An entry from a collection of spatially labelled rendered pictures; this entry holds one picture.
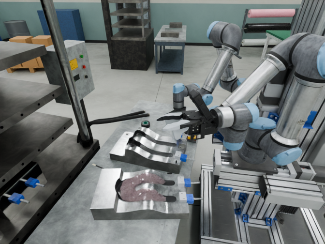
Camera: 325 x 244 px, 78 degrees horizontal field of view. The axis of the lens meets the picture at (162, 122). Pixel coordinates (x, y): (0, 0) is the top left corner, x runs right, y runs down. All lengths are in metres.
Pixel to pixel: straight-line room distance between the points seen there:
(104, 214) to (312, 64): 1.10
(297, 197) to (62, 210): 1.24
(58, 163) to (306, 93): 1.48
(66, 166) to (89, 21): 7.11
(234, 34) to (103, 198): 1.13
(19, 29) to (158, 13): 4.30
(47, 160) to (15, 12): 8.36
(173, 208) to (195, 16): 6.89
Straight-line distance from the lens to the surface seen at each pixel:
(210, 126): 0.72
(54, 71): 1.60
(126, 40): 5.16
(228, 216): 1.95
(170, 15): 7.56
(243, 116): 0.75
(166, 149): 1.39
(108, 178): 1.23
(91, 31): 8.36
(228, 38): 1.26
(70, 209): 1.31
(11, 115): 1.24
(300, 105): 0.91
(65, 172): 1.53
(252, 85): 0.89
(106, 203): 1.13
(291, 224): 2.11
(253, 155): 1.16
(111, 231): 1.18
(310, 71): 0.85
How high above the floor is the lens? 1.83
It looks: 35 degrees down
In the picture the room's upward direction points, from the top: straight up
